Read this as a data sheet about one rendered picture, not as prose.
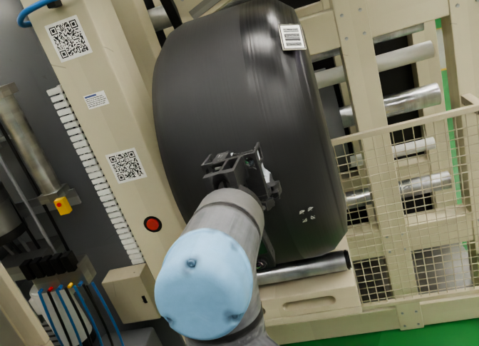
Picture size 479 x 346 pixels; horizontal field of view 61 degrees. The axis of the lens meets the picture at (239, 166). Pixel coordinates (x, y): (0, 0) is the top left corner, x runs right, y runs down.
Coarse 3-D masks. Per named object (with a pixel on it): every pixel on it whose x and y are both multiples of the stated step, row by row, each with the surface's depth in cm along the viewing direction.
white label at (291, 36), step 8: (280, 24) 71; (288, 24) 71; (296, 24) 71; (280, 32) 70; (288, 32) 70; (296, 32) 70; (288, 40) 69; (296, 40) 69; (288, 48) 68; (296, 48) 68; (304, 48) 68
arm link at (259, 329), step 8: (256, 320) 35; (248, 328) 35; (256, 328) 35; (264, 328) 37; (224, 336) 34; (232, 336) 34; (240, 336) 34; (248, 336) 35; (256, 336) 35; (264, 336) 36; (192, 344) 35; (200, 344) 34; (208, 344) 34; (216, 344) 34; (224, 344) 34; (232, 344) 34; (240, 344) 34; (248, 344) 35; (256, 344) 35; (264, 344) 35; (272, 344) 35
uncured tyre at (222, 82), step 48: (192, 48) 74; (240, 48) 70; (192, 96) 69; (240, 96) 67; (288, 96) 66; (192, 144) 69; (240, 144) 67; (288, 144) 66; (192, 192) 71; (288, 192) 68; (336, 192) 72; (288, 240) 75; (336, 240) 81
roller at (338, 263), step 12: (336, 252) 90; (348, 252) 89; (276, 264) 93; (288, 264) 92; (300, 264) 91; (312, 264) 90; (324, 264) 89; (336, 264) 89; (348, 264) 88; (264, 276) 92; (276, 276) 92; (288, 276) 91; (300, 276) 91
